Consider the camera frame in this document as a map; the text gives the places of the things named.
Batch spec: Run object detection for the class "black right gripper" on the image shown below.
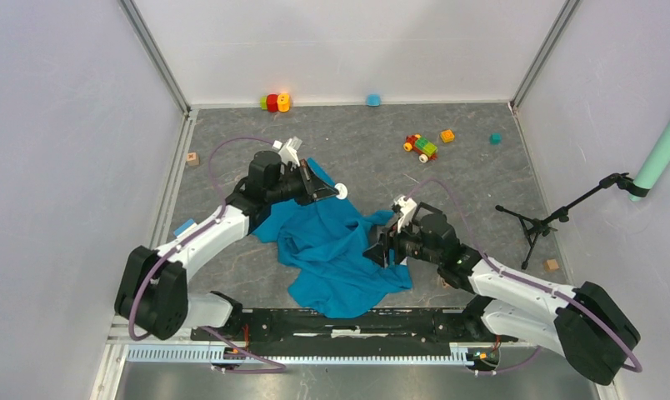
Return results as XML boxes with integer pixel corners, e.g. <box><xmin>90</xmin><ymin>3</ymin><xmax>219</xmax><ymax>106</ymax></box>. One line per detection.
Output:
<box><xmin>362</xmin><ymin>214</ymin><xmax>442</xmax><ymax>269</ymax></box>

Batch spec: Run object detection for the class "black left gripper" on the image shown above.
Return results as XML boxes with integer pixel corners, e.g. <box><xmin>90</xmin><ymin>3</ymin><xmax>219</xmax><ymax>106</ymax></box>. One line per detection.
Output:
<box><xmin>267</xmin><ymin>159</ymin><xmax>338</xmax><ymax>207</ymax></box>

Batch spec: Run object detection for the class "blue garment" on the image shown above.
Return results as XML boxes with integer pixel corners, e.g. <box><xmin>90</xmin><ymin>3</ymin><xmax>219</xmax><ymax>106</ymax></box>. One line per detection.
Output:
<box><xmin>251</xmin><ymin>157</ymin><xmax>414</xmax><ymax>320</ymax></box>

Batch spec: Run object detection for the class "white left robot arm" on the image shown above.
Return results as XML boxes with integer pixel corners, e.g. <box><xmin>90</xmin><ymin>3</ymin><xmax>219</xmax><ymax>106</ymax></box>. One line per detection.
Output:
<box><xmin>114</xmin><ymin>150</ymin><xmax>348</xmax><ymax>340</ymax></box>

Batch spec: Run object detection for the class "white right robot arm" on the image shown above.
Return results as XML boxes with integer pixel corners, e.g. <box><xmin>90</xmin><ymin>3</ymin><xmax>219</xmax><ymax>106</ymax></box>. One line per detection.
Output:
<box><xmin>363</xmin><ymin>198</ymin><xmax>641</xmax><ymax>386</ymax></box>

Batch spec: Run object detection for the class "red orange green toy stack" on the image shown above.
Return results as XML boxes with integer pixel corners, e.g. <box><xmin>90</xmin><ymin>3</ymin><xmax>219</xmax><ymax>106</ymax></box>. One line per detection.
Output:
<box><xmin>259</xmin><ymin>92</ymin><xmax>292</xmax><ymax>113</ymax></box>

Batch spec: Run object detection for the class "small blue dome toy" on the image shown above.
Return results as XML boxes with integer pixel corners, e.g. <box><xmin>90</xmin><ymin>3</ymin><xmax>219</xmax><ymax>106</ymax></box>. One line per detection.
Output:
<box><xmin>365</xmin><ymin>93</ymin><xmax>382</xmax><ymax>108</ymax></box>

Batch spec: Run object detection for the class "colourful toy brick car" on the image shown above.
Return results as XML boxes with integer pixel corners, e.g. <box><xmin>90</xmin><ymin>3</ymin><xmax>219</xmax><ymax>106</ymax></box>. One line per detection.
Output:
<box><xmin>402</xmin><ymin>134</ymin><xmax>438</xmax><ymax>163</ymax></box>

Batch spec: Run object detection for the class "wooden cube left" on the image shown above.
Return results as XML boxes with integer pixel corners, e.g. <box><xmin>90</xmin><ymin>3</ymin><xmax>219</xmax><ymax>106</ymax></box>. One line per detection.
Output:
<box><xmin>186</xmin><ymin>152</ymin><xmax>200</xmax><ymax>167</ymax></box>

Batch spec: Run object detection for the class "wooden cube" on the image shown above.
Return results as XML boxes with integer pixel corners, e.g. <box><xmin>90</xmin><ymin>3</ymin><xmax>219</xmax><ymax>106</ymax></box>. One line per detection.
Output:
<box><xmin>542</xmin><ymin>258</ymin><xmax>561</xmax><ymax>272</ymax></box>
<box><xmin>186</xmin><ymin>152</ymin><xmax>200</xmax><ymax>167</ymax></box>

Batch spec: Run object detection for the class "white blue toy block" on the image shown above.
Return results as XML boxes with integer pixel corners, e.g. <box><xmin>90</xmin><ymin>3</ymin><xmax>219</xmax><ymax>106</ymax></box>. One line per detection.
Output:
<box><xmin>173</xmin><ymin>218</ymin><xmax>198</xmax><ymax>239</ymax></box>

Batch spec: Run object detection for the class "orange toy brick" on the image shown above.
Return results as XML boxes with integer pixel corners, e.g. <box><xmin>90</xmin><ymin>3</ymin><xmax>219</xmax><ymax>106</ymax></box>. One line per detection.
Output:
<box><xmin>439</xmin><ymin>129</ymin><xmax>455</xmax><ymax>143</ymax></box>

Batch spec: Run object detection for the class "black mini tripod stand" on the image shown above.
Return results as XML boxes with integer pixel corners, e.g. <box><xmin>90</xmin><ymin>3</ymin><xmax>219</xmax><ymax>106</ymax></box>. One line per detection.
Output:
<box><xmin>495</xmin><ymin>172</ymin><xmax>649</xmax><ymax>271</ymax></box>

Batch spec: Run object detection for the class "teal small cube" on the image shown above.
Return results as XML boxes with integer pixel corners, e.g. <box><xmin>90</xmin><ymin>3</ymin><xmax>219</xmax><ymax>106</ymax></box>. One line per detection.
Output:
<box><xmin>489</xmin><ymin>132</ymin><xmax>502</xmax><ymax>145</ymax></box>

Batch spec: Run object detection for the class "wooden cube right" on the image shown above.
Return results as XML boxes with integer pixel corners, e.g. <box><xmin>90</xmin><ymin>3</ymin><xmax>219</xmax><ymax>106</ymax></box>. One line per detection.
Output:
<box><xmin>542</xmin><ymin>258</ymin><xmax>561</xmax><ymax>272</ymax></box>

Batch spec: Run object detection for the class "mint green tube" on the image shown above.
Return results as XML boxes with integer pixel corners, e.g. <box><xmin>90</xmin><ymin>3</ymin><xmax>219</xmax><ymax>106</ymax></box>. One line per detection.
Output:
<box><xmin>629</xmin><ymin>119</ymin><xmax>670</xmax><ymax>202</ymax></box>

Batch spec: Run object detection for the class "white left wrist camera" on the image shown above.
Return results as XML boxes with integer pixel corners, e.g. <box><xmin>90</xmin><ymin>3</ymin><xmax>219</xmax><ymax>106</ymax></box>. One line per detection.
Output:
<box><xmin>272</xmin><ymin>137</ymin><xmax>303</xmax><ymax>170</ymax></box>

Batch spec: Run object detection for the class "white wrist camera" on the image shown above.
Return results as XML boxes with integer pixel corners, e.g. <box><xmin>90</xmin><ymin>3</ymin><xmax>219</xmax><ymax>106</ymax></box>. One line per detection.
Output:
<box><xmin>272</xmin><ymin>137</ymin><xmax>303</xmax><ymax>170</ymax></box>
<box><xmin>392</xmin><ymin>195</ymin><xmax>418</xmax><ymax>233</ymax></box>

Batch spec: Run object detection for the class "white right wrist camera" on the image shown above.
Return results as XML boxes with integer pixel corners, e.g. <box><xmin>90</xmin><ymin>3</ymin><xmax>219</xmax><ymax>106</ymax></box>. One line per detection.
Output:
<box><xmin>392</xmin><ymin>195</ymin><xmax>418</xmax><ymax>233</ymax></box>

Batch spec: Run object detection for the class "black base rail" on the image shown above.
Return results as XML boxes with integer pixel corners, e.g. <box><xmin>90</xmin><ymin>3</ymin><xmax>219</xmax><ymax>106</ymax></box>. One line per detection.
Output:
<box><xmin>208</xmin><ymin>291</ymin><xmax>511</xmax><ymax>357</ymax></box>

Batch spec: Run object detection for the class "white cable comb strip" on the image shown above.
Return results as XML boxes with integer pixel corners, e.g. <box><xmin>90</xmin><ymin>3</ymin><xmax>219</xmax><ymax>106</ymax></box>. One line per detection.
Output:
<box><xmin>126</xmin><ymin>344</ymin><xmax>473</xmax><ymax>367</ymax></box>

